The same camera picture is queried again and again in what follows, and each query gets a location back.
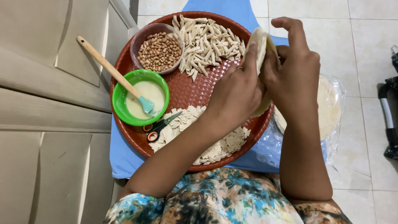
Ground wooden-handled teal pastry brush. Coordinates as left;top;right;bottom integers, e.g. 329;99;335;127
76;35;157;117

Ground person's right hand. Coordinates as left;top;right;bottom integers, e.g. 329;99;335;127
260;17;321;127

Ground beige cabinet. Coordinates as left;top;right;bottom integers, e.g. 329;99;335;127
0;0;139;224

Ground person's floral dress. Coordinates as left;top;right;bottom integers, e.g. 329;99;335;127
103;167;353;224

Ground pile of cut wrapper squares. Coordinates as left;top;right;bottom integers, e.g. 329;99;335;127
149;105;251;165

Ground green plastic bowl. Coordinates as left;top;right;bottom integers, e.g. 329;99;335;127
112;69;170;127

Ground black scissors with orange handles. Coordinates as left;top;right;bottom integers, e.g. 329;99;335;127
143;111;183;143

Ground person's left hand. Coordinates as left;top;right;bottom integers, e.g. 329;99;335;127
202;42;266;134

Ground clear plastic bowl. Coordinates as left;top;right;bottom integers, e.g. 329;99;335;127
130;23;186;75

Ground round pale dough wrapper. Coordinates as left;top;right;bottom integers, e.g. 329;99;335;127
242;27;280;119

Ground white flour paste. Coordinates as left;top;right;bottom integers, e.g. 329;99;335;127
126;81;165;120

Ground red woven round tray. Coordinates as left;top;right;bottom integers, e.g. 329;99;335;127
110;11;275;172

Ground blue plastic stool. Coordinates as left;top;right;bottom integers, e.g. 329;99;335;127
109;0;328;179

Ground clear plastic bag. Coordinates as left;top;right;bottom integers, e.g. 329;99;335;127
255;74;346;168

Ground stack of round wrappers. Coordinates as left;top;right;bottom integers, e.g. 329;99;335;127
274;75;342;141

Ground heap of peanuts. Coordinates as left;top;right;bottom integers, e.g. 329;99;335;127
137;32;183;72

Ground black bag with white handle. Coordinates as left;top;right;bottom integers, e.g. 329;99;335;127
378;45;398;161

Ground pile of rolled dough sticks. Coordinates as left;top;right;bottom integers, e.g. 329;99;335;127
172;15;246;83

